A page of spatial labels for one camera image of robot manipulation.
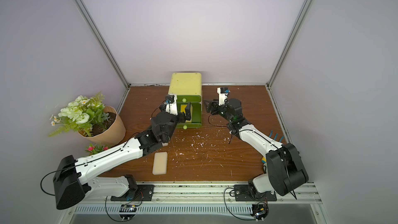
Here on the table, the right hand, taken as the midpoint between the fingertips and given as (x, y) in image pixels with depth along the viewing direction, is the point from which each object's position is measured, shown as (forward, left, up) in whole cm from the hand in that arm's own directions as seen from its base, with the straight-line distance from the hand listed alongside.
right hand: (209, 96), depth 80 cm
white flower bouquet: (-17, +56, +7) cm, 59 cm away
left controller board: (-48, +38, -26) cm, 67 cm away
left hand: (-8, +12, +5) cm, 16 cm away
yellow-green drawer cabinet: (+9, +13, -3) cm, 16 cm away
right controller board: (-47, -24, -27) cm, 59 cm away
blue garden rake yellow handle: (-25, -30, -24) cm, 46 cm away
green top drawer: (+5, +13, -7) cm, 15 cm away
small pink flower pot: (-28, +54, -6) cm, 61 cm away
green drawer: (-7, +8, -14) cm, 18 cm away
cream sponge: (-28, +27, -23) cm, 45 cm away
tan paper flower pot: (-18, +49, -9) cm, 53 cm away
